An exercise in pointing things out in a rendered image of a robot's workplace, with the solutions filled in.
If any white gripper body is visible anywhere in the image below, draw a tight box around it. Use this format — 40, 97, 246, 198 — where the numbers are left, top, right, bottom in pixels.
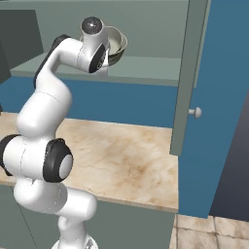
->
96, 62, 111, 76

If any large grey-green bowl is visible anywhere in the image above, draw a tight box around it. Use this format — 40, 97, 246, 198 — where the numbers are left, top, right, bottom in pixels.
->
106, 41, 128, 67

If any small grey-green bowl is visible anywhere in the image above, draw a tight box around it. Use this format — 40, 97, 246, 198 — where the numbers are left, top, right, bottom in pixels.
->
102, 25, 128, 55

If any grey-green cabinet door with knob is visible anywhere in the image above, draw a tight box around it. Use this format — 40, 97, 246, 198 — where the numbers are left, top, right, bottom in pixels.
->
169, 0, 212, 158

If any dark grey-green cabinet door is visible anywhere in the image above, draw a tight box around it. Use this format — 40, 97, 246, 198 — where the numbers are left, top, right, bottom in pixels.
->
0, 9, 46, 84

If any grey-green base cabinet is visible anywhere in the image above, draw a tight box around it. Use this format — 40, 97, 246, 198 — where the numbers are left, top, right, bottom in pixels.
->
0, 184, 179, 249

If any white round door knob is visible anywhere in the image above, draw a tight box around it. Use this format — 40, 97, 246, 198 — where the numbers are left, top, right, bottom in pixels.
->
188, 106, 203, 120

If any grey-green open wall cabinet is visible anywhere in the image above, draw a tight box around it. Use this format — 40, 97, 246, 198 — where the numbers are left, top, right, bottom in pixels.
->
0, 0, 197, 88

